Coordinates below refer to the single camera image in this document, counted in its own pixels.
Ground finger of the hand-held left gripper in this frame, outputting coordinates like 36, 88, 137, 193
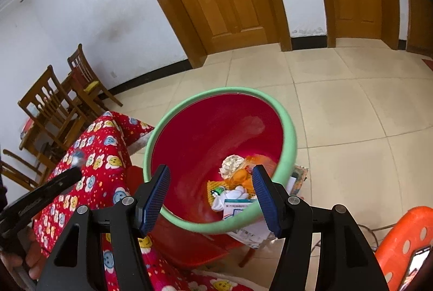
29, 167, 83, 210

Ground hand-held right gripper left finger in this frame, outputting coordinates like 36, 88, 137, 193
35, 164, 171, 291

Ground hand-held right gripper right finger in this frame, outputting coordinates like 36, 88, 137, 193
252, 165, 389, 291

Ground white and green box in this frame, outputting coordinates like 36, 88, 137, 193
222, 199, 259, 221

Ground orange mesh bag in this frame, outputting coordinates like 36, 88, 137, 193
230, 156, 271, 193

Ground white tissue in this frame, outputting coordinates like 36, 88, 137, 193
220, 154, 247, 178

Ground red basin with green rim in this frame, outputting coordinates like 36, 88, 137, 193
143, 86, 298, 235

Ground person's left hand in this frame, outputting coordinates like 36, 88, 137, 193
0, 242, 48, 278

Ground printed paper sheets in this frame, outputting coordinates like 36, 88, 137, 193
227, 166, 309, 249

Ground dark wooden dining chair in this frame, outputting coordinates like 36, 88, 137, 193
18, 65, 90, 149
0, 149, 51, 190

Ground red smiley flower tablecloth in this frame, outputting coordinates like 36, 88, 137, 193
32, 111, 258, 291

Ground red plastic stool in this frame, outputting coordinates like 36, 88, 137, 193
127, 165, 258, 269

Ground wooden chair with yellow cushion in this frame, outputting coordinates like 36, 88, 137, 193
67, 43, 124, 109

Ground orange plastic stool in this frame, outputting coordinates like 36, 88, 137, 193
374, 206, 433, 291

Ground smartphone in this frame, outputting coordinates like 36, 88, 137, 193
399, 244, 432, 291

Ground low wooden panel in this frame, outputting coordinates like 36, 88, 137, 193
405, 0, 433, 58

